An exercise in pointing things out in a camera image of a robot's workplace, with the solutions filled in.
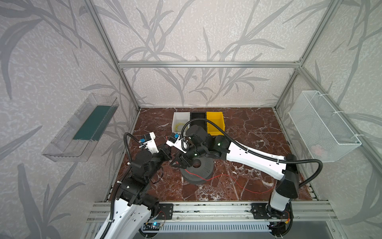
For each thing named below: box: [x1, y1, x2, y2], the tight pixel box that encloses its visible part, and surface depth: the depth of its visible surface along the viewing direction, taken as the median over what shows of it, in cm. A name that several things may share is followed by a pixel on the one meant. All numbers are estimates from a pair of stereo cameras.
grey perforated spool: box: [180, 156, 215, 185], surface depth 83 cm
